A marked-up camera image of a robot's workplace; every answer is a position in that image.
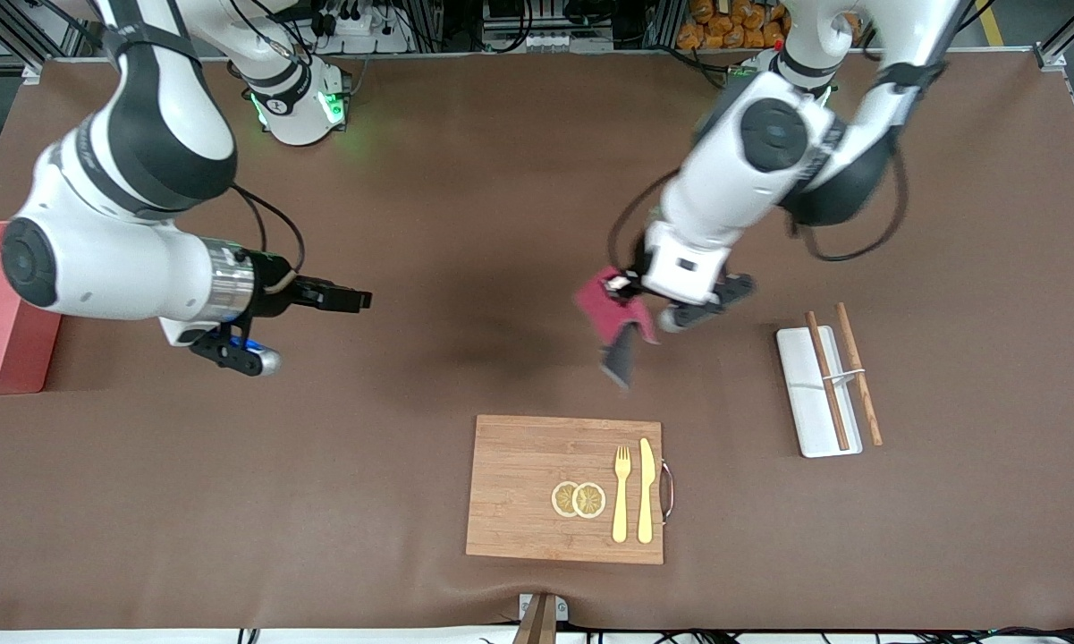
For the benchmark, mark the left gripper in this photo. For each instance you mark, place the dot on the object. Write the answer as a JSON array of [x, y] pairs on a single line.
[[637, 265]]

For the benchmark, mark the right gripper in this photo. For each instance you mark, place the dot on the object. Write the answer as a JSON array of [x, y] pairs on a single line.
[[274, 286]]

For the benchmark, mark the red and grey cloth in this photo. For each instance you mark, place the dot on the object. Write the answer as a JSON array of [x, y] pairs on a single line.
[[613, 326]]

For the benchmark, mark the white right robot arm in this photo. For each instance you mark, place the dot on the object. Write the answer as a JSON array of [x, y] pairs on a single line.
[[125, 241]]

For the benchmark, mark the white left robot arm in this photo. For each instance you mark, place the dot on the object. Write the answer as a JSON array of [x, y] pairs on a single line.
[[773, 134]]

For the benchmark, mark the yellow knife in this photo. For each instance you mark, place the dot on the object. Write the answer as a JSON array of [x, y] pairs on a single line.
[[646, 492]]

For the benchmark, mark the white rectangular tray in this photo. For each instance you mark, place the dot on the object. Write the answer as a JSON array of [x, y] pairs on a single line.
[[805, 411]]

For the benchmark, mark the lemon slice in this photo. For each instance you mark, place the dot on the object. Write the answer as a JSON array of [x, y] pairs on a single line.
[[591, 500], [562, 498]]

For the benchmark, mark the yellow fork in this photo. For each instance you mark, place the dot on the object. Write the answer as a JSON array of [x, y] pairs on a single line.
[[621, 510]]

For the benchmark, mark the wooden cutting board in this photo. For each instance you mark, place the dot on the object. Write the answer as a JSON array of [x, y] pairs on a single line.
[[519, 483]]

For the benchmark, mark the silver chopstick rest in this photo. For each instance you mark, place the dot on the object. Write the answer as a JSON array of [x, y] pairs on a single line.
[[845, 377]]

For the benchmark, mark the white power strip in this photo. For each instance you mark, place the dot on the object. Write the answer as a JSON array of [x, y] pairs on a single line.
[[554, 41], [358, 27]]

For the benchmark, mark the pile of orange items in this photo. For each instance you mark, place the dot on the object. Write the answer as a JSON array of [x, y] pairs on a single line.
[[724, 27]]

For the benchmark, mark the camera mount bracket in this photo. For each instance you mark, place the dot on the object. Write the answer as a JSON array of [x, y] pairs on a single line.
[[544, 626]]

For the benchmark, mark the aluminium frame post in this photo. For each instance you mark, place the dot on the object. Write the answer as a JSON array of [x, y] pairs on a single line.
[[1069, 36], [18, 36]]

